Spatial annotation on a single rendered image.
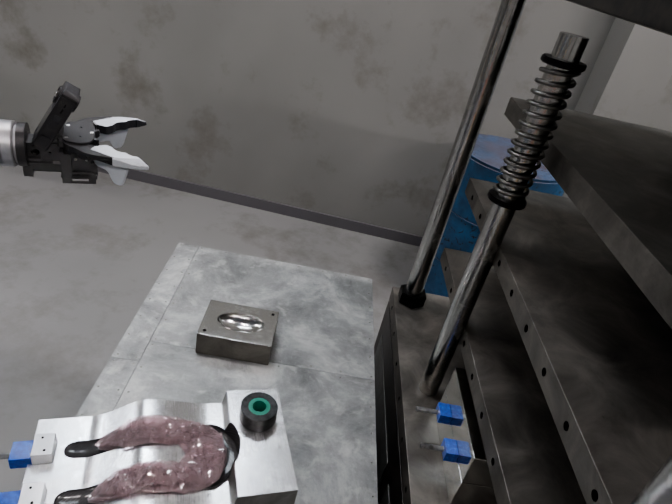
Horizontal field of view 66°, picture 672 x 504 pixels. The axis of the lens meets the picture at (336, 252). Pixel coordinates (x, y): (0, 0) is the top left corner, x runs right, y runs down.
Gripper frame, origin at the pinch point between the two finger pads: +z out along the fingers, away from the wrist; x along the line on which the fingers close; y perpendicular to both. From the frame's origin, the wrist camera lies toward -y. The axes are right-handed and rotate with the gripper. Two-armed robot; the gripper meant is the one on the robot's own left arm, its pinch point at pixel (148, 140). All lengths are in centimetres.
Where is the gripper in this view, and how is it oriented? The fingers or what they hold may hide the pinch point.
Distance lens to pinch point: 98.6
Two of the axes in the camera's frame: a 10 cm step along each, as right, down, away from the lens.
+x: 2.9, 6.7, -6.9
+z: 9.3, -0.1, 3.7
